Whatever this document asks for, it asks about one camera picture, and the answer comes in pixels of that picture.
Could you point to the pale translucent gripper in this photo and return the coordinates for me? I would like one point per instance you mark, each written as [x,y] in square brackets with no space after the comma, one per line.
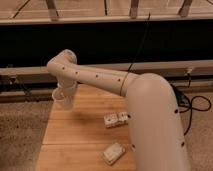
[69,91]

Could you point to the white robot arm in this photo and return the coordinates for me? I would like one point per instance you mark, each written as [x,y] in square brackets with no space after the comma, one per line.
[156,131]

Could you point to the white labelled plastic bottle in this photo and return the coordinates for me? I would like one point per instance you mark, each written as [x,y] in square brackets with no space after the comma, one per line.
[115,119]

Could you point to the white rectangular sponge block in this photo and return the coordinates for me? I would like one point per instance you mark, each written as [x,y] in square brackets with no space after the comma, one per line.
[113,152]

